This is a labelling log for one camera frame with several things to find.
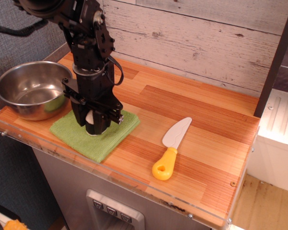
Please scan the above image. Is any white toy sink unit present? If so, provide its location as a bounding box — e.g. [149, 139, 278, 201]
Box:
[247, 90, 288, 191]

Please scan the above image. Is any yellow handled toy knife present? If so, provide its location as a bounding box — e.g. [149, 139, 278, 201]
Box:
[152, 117, 192, 181]

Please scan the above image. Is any silver dispenser button panel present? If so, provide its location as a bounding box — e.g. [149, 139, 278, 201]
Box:
[86, 189, 145, 230]

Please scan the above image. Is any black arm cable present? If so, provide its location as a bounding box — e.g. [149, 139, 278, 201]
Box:
[0, 19, 124, 86]

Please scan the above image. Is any clear acrylic edge guard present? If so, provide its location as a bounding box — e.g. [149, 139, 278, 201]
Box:
[0, 110, 259, 230]

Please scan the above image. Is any green folded cloth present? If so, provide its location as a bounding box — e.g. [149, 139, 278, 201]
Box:
[49, 111, 140, 163]

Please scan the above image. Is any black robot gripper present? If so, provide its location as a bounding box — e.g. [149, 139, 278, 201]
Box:
[62, 70, 123, 134]

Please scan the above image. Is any dark right shelf post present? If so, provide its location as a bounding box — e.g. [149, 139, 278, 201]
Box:
[253, 18, 288, 118]

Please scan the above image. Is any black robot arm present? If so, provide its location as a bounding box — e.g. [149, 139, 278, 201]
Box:
[14, 0, 124, 135]

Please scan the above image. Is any stainless steel bowl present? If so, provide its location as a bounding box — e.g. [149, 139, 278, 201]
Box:
[0, 61, 72, 121]

